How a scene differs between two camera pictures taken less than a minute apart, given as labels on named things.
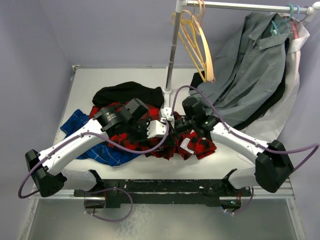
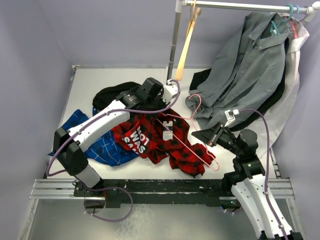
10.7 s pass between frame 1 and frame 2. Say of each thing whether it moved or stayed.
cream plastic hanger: moved
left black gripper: moved
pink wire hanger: moved
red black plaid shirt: moved
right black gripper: moved
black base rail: stayed
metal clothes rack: stayed
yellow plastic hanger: moved
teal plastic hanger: stayed
